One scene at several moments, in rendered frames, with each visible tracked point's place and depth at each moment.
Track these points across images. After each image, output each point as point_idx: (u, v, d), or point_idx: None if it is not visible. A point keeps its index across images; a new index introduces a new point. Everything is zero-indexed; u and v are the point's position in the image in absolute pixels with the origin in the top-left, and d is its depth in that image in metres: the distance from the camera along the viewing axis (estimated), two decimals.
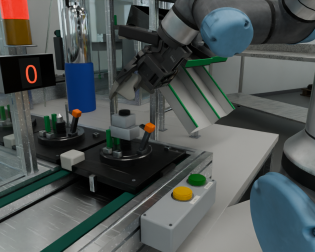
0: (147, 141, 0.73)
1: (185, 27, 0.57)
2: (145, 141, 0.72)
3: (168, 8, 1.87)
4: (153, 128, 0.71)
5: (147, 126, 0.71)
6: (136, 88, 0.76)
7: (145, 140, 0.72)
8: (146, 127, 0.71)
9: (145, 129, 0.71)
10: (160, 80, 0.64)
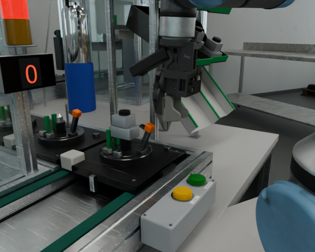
0: (147, 141, 0.73)
1: (179, 19, 0.57)
2: (145, 141, 0.72)
3: None
4: (153, 128, 0.71)
5: (147, 126, 0.71)
6: None
7: (145, 140, 0.72)
8: (146, 127, 0.71)
9: (145, 129, 0.71)
10: (189, 83, 0.61)
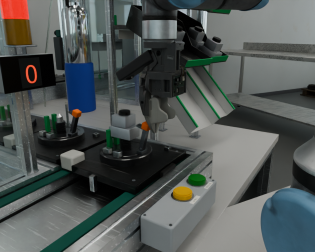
0: (146, 140, 0.73)
1: (160, 22, 0.59)
2: (144, 140, 0.72)
3: None
4: None
5: (143, 124, 0.71)
6: (156, 123, 0.70)
7: (143, 139, 0.72)
8: (143, 126, 0.71)
9: (142, 128, 0.71)
10: (173, 84, 0.62)
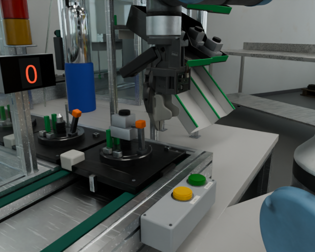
0: (143, 139, 0.74)
1: (165, 18, 0.58)
2: (141, 138, 0.73)
3: None
4: (143, 122, 0.72)
5: (137, 123, 0.72)
6: (160, 120, 0.70)
7: (140, 137, 0.73)
8: (137, 124, 0.72)
9: (136, 126, 0.72)
10: (178, 80, 0.62)
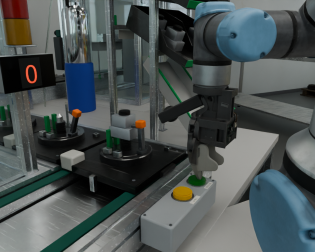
0: (143, 139, 0.74)
1: (216, 68, 0.54)
2: (141, 138, 0.73)
3: (168, 8, 1.87)
4: (143, 122, 0.72)
5: (137, 123, 0.72)
6: None
7: (140, 137, 0.73)
8: (137, 124, 0.72)
9: (136, 126, 0.72)
10: (227, 133, 0.57)
